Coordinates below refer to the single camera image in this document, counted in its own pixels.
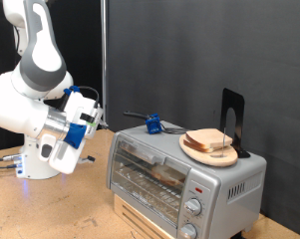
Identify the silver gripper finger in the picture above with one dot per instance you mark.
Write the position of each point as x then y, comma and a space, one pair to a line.
86, 159
102, 124

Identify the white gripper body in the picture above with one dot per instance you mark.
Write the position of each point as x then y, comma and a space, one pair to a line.
64, 159

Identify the metal spatula with blue block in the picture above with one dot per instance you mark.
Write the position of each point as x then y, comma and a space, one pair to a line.
153, 124

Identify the thick white bread slice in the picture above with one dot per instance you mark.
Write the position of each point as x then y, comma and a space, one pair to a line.
166, 176

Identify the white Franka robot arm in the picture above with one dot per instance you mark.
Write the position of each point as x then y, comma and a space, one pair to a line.
23, 113

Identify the silver oven knob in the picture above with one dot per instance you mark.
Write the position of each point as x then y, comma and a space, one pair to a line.
193, 207
188, 231

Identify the red oven indicator light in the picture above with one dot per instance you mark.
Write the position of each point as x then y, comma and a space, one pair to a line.
199, 190

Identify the silver toaster oven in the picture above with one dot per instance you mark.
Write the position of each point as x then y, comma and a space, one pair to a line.
236, 172

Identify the vertical metal pole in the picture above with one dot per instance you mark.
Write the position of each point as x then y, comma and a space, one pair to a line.
104, 66

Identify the thin bread slice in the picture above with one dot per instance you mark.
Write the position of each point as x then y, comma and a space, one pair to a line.
194, 147
206, 137

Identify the round wooden board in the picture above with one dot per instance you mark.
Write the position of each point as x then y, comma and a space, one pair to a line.
206, 158

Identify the thin metal pin on board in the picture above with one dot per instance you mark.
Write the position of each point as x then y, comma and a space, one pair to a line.
223, 146

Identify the black metal bookend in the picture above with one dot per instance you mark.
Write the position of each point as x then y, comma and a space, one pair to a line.
237, 103

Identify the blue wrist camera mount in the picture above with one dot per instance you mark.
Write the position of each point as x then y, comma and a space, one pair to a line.
74, 134

